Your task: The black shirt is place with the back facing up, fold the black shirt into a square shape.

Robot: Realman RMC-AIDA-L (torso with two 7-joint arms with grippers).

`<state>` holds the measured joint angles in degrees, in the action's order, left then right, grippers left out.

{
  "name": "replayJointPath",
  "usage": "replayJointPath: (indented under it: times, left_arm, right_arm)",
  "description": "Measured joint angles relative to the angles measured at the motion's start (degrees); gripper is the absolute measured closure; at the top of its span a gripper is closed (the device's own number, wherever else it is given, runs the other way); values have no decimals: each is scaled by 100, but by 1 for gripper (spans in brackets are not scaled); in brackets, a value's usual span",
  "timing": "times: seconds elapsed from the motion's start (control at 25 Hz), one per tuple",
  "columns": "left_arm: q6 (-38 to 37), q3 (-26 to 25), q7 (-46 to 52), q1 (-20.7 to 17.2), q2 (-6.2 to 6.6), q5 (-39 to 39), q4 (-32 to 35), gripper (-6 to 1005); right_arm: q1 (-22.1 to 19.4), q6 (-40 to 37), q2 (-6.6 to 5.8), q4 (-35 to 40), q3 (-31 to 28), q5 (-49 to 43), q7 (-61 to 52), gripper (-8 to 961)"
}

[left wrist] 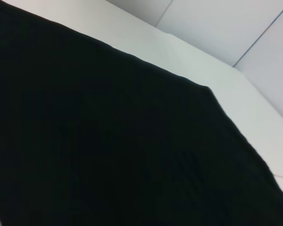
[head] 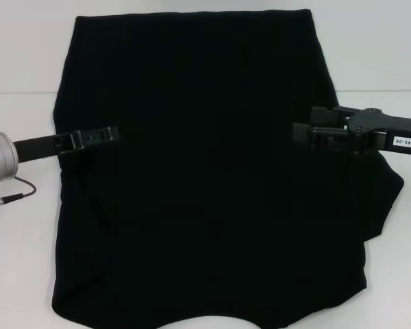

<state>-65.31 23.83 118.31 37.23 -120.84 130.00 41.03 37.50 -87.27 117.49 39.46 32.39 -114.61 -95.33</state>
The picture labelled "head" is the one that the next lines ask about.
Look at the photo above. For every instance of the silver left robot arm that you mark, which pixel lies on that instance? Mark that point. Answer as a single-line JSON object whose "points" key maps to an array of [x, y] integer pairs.
{"points": [[0, 159]]}

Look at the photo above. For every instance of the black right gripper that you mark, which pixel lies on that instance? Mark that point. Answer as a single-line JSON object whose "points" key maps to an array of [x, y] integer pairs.
{"points": [[376, 128]]}

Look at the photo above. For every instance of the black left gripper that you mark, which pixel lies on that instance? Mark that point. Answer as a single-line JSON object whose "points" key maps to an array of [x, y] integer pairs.
{"points": [[41, 145]]}

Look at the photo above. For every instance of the black shirt with FREE print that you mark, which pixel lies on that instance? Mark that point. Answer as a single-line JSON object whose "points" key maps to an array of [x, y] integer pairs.
{"points": [[209, 205]]}

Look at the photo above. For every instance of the white numbered label sticker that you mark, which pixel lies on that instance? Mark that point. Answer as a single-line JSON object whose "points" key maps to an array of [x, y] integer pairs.
{"points": [[404, 142]]}

